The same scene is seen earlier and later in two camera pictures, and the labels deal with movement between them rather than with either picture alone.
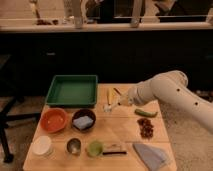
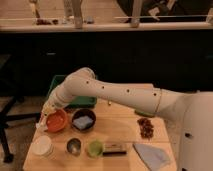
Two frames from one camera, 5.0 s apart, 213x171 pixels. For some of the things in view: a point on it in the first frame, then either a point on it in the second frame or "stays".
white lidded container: (42, 145) stays
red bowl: (53, 120) stays
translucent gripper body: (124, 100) to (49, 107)
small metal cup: (73, 146) stays
